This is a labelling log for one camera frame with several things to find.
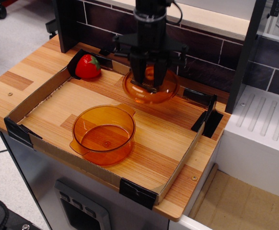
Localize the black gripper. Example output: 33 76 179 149
113 14 188 88

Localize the orange transparent pot lid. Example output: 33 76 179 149
123 65 180 104

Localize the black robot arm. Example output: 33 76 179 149
113 0 189 91

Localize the orange transparent pot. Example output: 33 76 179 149
70 103 136 166

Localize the red plastic strawberry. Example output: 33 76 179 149
75 54 101 79

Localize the cardboard fence with black tape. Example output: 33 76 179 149
4 59 230 211

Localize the grey oven control panel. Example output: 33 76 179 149
54 180 111 230

